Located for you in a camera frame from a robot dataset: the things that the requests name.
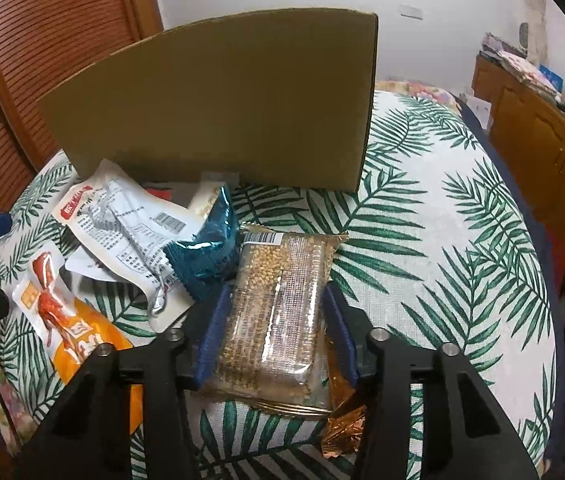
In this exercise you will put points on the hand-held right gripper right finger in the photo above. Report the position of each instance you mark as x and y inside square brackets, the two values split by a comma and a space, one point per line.
[340, 330]

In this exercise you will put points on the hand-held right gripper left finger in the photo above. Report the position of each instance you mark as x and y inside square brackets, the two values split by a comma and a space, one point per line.
[212, 340]

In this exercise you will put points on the clear grain bar packet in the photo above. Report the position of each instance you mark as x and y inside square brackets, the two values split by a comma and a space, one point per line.
[272, 310]

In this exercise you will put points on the teal snack packet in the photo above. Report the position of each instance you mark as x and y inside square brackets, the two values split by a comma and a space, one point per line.
[202, 255]

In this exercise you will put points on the copper foil snack packet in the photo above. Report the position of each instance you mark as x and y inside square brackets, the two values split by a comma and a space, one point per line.
[345, 425]

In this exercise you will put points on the orange snack packet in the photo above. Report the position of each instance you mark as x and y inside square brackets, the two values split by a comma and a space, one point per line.
[82, 332]

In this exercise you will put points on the white printed snack packet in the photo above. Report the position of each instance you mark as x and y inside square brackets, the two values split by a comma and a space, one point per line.
[112, 220]

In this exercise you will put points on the red snack packet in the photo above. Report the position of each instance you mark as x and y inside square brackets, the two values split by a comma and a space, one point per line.
[162, 193]

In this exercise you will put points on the brown cardboard box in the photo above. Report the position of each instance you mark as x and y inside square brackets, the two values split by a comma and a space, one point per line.
[212, 100]

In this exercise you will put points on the leaf print cloth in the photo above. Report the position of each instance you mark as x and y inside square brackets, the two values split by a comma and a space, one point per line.
[437, 260]

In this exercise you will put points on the small beige snack packet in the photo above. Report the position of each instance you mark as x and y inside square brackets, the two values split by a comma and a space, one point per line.
[205, 200]

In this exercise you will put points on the wooden louvered wardrobe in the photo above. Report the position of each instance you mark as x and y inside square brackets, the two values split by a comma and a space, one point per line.
[62, 35]

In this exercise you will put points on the white box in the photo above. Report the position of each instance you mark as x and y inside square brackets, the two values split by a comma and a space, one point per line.
[477, 112]

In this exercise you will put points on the wooden cabinet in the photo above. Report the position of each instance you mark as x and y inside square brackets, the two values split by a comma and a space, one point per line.
[537, 145]

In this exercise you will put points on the stack of folded cloths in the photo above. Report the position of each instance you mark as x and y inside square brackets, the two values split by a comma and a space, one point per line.
[517, 62]

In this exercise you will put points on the blue box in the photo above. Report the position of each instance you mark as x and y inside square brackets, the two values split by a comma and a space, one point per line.
[551, 76]

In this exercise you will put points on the pale patterned curtain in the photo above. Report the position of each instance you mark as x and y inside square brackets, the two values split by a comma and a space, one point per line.
[532, 15]

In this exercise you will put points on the white wall switch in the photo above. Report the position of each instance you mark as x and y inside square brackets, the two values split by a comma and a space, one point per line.
[411, 12]

